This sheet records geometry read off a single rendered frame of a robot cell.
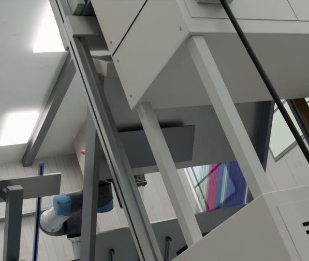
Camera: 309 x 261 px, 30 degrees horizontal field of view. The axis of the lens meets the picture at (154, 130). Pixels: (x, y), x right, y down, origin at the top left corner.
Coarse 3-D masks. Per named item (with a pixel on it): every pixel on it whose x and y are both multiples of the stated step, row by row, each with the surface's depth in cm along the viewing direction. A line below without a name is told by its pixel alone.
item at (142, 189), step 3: (144, 174) 184; (141, 177) 184; (144, 177) 184; (141, 180) 184; (144, 180) 185; (144, 183) 185; (141, 186) 185; (144, 186) 185; (141, 189) 185; (144, 189) 186; (141, 192) 185; (141, 195) 186
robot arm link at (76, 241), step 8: (72, 216) 239; (80, 216) 241; (64, 224) 237; (72, 224) 239; (80, 224) 240; (96, 224) 245; (64, 232) 239; (72, 232) 240; (80, 232) 240; (72, 240) 241; (80, 240) 241; (72, 248) 244; (80, 248) 241
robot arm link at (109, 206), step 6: (102, 186) 208; (108, 186) 209; (102, 192) 208; (108, 192) 209; (102, 198) 208; (108, 198) 209; (102, 204) 208; (108, 204) 209; (102, 210) 209; (108, 210) 209
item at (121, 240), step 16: (224, 208) 207; (240, 208) 211; (160, 224) 192; (176, 224) 196; (208, 224) 204; (96, 240) 180; (112, 240) 183; (128, 240) 186; (160, 240) 194; (176, 240) 198; (96, 256) 181; (128, 256) 188
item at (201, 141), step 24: (120, 96) 170; (120, 120) 172; (168, 120) 182; (192, 120) 187; (216, 120) 193; (144, 144) 175; (168, 144) 180; (192, 144) 185; (216, 144) 196; (144, 168) 182
